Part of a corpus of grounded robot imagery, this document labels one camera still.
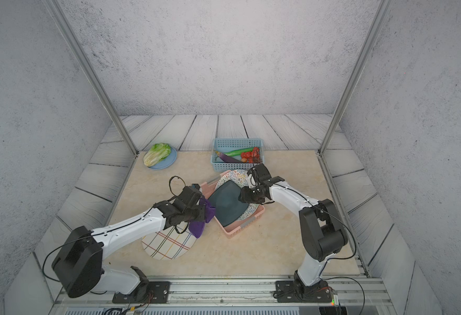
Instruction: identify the aluminium mounting rail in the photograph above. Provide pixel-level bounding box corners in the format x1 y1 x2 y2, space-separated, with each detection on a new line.
56 276 396 314

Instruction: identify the green lettuce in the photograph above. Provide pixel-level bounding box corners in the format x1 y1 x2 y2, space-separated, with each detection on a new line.
143 143 171 167

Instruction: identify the purple cleaning cloth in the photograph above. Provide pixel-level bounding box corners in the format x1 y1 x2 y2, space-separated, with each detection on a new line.
188 197 216 238

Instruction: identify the white plaid striped plate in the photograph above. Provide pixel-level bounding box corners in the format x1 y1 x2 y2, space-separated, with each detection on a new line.
141 227 197 261

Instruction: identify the blue plastic basket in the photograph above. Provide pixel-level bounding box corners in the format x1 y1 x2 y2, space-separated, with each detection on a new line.
210 138 264 171

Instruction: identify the left aluminium frame post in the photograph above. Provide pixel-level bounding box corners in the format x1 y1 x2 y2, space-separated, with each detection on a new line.
44 0 139 157

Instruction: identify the right aluminium frame post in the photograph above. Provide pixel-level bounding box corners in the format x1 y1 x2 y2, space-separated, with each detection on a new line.
318 0 393 156

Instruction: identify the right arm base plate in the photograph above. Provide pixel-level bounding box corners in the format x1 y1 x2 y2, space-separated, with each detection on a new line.
272 280 334 303

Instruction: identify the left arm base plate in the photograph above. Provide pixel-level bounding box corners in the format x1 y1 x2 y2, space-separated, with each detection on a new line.
112 281 171 305

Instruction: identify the light blue small plate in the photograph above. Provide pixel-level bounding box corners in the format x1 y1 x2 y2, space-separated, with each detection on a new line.
149 146 178 170

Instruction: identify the dark green square plate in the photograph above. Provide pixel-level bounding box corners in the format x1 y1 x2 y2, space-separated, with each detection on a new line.
208 181 249 227

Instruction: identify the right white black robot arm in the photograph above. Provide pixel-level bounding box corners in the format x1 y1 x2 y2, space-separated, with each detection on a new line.
239 164 354 293

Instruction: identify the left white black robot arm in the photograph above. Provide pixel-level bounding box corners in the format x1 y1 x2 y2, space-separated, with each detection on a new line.
52 184 211 303

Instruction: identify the purple eggplant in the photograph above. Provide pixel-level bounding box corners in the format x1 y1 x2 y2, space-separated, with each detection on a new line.
215 151 242 164

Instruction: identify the aluminium frame post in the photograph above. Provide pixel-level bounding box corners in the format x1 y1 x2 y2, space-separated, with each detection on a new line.
44 0 139 157
318 0 393 156

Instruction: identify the pink plastic dish basket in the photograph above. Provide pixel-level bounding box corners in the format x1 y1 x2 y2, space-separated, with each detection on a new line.
200 170 265 238

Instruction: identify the colourful squiggle pattern plate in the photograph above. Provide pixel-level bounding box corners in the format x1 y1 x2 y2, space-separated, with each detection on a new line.
215 170 259 221

